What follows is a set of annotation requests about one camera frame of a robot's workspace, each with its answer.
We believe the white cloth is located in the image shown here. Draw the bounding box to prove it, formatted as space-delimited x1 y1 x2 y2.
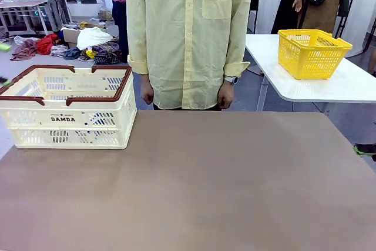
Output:
76 26 114 51

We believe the person's right forearm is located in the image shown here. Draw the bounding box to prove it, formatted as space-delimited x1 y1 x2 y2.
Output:
141 73 154 90

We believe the yellow plastic basket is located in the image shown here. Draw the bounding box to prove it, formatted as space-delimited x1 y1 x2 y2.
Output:
277 29 353 81

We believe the person's left hand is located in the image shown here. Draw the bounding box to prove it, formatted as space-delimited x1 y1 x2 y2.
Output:
216 85 235 110

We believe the red cloth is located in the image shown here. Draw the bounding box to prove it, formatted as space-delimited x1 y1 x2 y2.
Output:
36 33 59 56

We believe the small cardboard box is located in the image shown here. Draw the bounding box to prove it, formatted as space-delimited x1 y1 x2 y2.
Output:
98 9 114 23

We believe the black metal stand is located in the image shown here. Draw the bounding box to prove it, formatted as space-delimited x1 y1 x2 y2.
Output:
334 0 362 33

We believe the white table leg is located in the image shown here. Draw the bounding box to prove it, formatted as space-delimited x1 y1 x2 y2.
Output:
246 65 270 112

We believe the person in yellow shirt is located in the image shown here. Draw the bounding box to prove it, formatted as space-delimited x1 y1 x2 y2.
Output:
126 0 254 111

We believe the person's right hand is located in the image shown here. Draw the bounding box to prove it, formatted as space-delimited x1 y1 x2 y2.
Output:
140 88 155 106

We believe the white plastic bag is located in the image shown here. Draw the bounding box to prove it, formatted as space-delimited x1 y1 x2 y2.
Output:
14 35 33 46

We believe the cream plastic shopping basket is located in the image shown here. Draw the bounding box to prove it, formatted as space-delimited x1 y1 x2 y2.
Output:
0 65 138 150

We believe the person in pink top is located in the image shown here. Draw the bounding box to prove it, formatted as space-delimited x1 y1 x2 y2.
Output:
99 0 130 64

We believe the person in black dress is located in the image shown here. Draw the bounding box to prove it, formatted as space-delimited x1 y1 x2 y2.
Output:
270 0 305 35

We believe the plaid cloth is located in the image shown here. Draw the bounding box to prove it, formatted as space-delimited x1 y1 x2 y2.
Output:
11 39 39 62

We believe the white side table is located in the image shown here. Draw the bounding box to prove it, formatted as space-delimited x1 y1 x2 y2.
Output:
245 33 376 104

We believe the brown leather apron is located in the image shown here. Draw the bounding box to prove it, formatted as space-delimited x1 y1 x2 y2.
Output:
301 0 342 34

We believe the blue cloth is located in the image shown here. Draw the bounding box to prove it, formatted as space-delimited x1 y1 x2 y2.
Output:
63 47 82 61

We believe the open cardboard box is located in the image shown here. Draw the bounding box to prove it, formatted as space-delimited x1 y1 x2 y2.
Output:
61 23 106 48

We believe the grey workshop table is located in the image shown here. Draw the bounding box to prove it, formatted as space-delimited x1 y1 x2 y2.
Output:
0 0 73 36

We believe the dark patterned cloth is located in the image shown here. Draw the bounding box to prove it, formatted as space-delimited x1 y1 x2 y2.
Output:
92 41 122 65

